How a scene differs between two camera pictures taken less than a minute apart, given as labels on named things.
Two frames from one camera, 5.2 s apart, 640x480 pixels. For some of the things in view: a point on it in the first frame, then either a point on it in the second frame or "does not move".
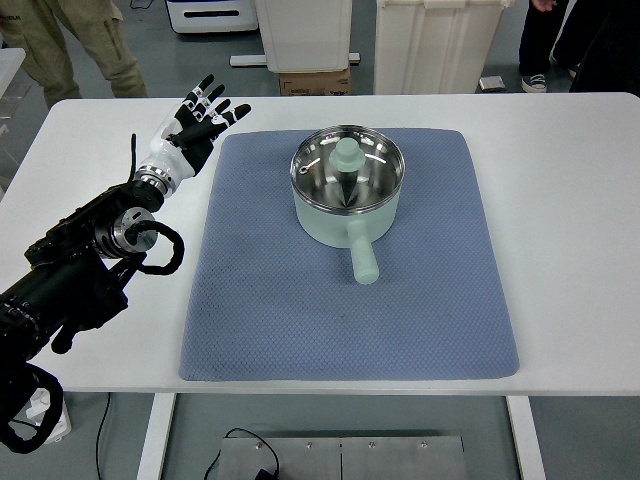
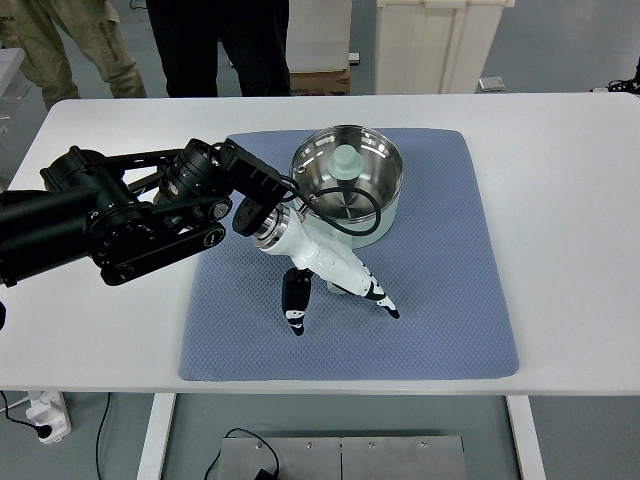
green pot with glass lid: x=347 y=182 does not move
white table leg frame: x=525 y=438 does not move
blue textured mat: x=264 y=302 does not move
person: x=599 y=46 → x=253 y=33
